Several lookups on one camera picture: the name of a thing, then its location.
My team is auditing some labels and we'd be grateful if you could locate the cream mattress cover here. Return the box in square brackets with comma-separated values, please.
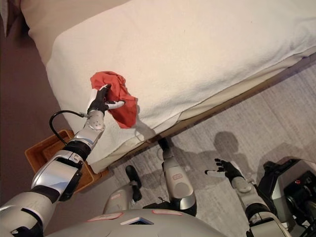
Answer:
[87, 55, 316, 173]

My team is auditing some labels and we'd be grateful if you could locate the black equipment cart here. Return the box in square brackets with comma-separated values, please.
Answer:
[258, 158, 316, 237]

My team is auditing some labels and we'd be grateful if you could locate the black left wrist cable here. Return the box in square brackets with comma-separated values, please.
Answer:
[49, 110, 89, 146]

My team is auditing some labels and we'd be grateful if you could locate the light wooden crate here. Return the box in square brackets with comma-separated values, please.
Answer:
[91, 165, 111, 188]

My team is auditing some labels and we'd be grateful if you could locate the silver left robot leg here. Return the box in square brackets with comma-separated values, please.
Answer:
[102, 165, 143, 215]

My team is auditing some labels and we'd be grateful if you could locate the red cloth garment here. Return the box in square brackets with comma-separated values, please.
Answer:
[90, 71, 139, 129]

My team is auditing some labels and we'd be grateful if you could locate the beige bed frame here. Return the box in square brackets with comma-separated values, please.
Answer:
[108, 58, 316, 168]

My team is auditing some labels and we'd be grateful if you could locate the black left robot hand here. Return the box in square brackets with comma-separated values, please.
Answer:
[86, 83, 126, 116]

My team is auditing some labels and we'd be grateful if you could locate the brown wicker basket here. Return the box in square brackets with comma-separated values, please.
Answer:
[24, 129, 96, 195]

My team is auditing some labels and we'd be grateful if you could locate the silver robot leg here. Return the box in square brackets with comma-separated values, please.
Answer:
[102, 165, 143, 215]
[143, 137, 198, 217]

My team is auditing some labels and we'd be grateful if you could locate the silver right robot leg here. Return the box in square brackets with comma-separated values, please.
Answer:
[143, 137, 198, 217]

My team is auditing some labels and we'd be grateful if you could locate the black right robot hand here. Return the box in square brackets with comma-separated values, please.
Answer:
[204, 158, 244, 181]

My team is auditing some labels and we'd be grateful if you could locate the bed with white blanket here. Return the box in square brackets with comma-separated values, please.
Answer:
[45, 0, 316, 155]

